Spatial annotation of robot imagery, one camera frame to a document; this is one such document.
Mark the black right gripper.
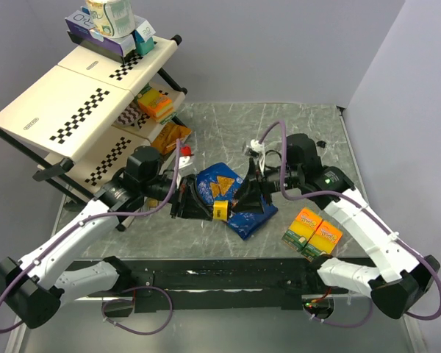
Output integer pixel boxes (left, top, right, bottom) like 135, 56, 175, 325
232, 156, 304, 215

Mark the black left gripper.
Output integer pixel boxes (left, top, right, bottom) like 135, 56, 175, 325
141, 172, 213, 220

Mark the yellow padlock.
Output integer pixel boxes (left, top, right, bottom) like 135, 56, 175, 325
212, 200, 230, 221

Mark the orange padlock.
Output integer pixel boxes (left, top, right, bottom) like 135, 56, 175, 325
315, 140, 327, 149

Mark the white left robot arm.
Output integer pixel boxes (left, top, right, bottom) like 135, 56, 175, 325
0, 143, 212, 329

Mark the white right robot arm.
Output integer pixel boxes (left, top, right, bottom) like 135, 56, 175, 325
232, 133, 441, 321

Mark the blue Doritos chip bag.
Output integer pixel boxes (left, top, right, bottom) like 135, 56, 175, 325
196, 163, 278, 240

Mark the brass padlock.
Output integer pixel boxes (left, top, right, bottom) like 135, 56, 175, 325
146, 198, 159, 209

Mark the left yellow sponge pack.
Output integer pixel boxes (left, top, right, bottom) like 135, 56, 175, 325
282, 207, 323, 252

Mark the yellow sponge pack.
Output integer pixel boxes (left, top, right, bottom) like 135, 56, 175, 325
301, 221, 343, 261
282, 207, 323, 252

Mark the orange snack bag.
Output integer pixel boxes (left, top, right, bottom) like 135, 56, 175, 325
151, 122, 192, 155

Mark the right yellow sponge pack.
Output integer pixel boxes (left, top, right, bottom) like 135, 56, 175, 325
301, 221, 343, 261

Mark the orange sponge pack on shelf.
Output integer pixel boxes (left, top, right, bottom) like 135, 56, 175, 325
136, 88, 174, 124

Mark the purple zigzag cloth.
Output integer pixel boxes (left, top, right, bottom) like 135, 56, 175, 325
115, 102, 142, 126

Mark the beige checkered shelf rack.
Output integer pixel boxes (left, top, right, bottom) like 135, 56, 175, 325
0, 35, 187, 207

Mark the teal small box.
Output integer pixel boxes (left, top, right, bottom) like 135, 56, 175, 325
132, 18, 156, 56

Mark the purple tissue box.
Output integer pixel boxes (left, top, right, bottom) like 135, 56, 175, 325
65, 10, 136, 57

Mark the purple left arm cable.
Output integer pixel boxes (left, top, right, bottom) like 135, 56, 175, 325
0, 138, 183, 334

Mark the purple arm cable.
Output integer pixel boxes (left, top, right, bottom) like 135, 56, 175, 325
259, 120, 441, 320
0, 138, 183, 334

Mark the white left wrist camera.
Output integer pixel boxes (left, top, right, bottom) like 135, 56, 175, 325
178, 144, 196, 175

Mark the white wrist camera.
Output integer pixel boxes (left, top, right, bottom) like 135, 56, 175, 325
243, 139, 266, 173
178, 144, 196, 175

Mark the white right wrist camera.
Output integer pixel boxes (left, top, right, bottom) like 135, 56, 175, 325
243, 139, 266, 173

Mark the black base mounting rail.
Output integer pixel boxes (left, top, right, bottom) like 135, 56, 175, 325
60, 255, 357, 313

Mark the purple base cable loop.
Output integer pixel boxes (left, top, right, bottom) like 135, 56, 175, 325
101, 285, 173, 335

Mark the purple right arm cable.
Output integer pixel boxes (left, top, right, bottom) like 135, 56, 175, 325
259, 120, 441, 320

